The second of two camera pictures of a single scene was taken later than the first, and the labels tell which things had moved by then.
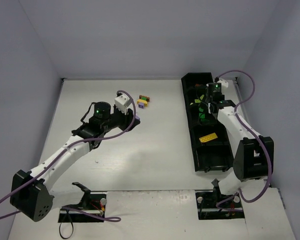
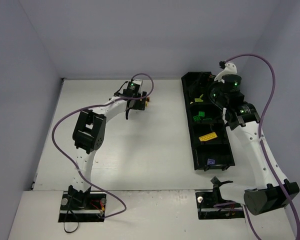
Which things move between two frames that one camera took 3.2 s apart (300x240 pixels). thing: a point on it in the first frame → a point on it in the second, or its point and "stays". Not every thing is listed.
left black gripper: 125,120 → 139,104
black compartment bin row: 211,145 stays
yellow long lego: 207,137 stays
